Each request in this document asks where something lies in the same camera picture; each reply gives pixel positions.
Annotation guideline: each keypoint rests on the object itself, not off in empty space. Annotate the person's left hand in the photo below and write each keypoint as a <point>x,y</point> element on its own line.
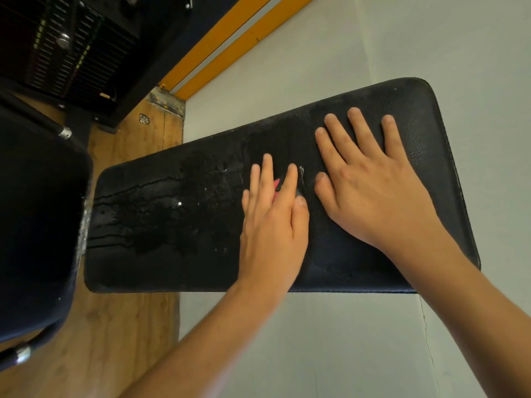
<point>272,236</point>

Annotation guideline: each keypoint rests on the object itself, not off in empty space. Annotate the person's right hand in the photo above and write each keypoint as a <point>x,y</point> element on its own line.
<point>373,190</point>

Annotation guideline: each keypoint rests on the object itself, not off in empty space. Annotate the pink cleaning cloth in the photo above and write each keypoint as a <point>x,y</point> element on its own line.
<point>276,185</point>

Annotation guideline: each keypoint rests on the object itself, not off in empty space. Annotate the person's left forearm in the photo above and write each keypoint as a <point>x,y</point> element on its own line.
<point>199,352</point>

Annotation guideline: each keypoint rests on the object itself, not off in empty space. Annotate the person's right forearm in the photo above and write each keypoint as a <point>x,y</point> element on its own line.
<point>473,319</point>

